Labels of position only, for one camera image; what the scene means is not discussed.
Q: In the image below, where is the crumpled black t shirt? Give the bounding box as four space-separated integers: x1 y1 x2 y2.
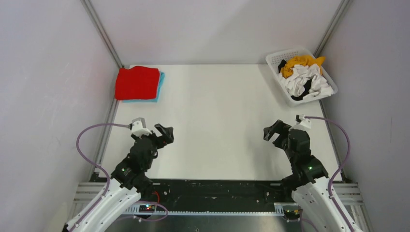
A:
289 79 312 101

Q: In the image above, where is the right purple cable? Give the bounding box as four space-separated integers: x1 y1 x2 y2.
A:
299 116 355 232

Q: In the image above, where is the left small electronics board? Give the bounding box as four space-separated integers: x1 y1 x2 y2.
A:
138 204 156 213

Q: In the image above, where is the folded cyan t shirt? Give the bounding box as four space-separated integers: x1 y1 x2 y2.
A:
122 71 165 103

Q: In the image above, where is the white plastic laundry basket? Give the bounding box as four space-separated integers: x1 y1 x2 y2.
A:
265 47 338 106

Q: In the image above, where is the crumpled yellow t shirt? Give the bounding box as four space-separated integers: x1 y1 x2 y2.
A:
279 55 326 79

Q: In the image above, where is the purple cable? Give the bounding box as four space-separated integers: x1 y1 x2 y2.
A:
299 116 355 232
66 123 169 232

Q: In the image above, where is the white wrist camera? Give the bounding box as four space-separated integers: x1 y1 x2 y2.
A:
290 114 312 131
130 117 152 137

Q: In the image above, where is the right small electronics board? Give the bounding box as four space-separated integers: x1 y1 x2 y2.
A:
283 209 303 222

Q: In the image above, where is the left aluminium frame post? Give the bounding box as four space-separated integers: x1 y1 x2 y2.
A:
80 0 124 68

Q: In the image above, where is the right aluminium frame post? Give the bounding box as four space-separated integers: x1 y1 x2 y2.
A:
313 0 353 57

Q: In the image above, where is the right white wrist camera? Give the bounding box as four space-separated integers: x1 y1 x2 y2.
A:
290 114 312 131

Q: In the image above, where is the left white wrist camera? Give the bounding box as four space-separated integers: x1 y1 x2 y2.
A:
130 117 152 137

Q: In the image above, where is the small electronics board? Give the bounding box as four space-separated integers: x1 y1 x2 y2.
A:
138 204 156 213
283 209 303 222

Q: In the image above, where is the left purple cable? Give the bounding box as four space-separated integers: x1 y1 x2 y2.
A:
66 123 169 232

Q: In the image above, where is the folded red t shirt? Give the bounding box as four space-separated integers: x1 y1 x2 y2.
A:
115 66 160 101

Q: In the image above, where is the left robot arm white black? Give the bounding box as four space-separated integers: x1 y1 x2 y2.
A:
62 118 174 232

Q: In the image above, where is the white t shirt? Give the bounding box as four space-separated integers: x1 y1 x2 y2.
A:
278 64 334 100

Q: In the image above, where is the aluminium frame post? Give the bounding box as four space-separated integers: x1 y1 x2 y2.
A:
313 0 353 57
80 0 124 68

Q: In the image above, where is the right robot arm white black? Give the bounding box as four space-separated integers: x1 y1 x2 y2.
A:
263 117 361 232

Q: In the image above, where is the grey slotted cable duct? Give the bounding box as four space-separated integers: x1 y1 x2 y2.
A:
122 203 299 217

